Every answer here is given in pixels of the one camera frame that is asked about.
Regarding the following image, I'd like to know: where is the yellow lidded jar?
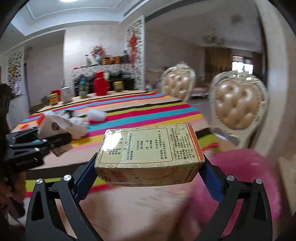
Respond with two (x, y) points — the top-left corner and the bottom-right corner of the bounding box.
(113, 81), (124, 92)
(49, 93), (59, 105)

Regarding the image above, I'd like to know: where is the yellow printed cardboard box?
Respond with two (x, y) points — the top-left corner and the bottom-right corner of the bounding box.
(94, 123), (205, 187)

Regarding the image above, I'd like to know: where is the yellow lidded jar left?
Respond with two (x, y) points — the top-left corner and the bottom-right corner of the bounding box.
(49, 93), (59, 105)

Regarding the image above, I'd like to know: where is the far tufted beige chair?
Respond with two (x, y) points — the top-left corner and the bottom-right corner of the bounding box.
(161, 61), (196, 102)

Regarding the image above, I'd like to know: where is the left lattice screen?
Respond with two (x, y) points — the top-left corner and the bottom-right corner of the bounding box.
(7, 49), (24, 99)

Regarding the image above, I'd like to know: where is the pink fluffy cushion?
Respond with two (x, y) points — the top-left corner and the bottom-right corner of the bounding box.
(190, 149), (281, 240)

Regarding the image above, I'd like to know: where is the yellow lidded jar right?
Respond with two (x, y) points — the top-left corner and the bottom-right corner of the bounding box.
(113, 81), (124, 92)

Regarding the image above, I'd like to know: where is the red chinese knot decoration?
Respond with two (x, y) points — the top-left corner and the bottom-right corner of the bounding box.
(128, 31), (137, 68)

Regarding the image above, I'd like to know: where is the white ceramic teapot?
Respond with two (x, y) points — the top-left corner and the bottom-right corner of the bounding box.
(60, 86), (73, 104)

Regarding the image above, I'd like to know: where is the tufted beige chair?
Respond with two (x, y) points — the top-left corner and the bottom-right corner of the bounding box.
(161, 61), (196, 102)
(209, 71), (268, 148)

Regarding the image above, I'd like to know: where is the white carved lattice screen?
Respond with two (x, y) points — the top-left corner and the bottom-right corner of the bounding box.
(125, 16), (145, 90)

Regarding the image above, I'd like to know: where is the chandelier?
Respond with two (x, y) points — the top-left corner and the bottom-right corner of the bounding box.
(203, 28), (225, 47)

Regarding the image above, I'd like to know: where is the green floral bag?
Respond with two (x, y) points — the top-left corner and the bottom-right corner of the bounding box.
(79, 75), (89, 98)

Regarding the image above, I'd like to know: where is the red plastic jug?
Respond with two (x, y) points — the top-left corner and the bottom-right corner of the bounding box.
(94, 71), (110, 96)

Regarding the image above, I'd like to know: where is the pink flower bouquet vase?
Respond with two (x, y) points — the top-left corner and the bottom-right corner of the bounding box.
(90, 45), (106, 65)

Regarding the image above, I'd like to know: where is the white foam block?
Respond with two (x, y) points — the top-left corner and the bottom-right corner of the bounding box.
(87, 108), (106, 123)

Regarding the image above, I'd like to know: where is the striped colourful tablecloth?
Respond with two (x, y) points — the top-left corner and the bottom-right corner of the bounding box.
(13, 91), (219, 197)

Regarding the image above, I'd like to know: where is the sideboard with lace cloth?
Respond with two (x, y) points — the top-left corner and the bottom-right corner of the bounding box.
(72, 63), (134, 96)

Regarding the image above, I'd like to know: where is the near tufted beige chair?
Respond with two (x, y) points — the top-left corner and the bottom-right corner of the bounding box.
(209, 71), (268, 148)

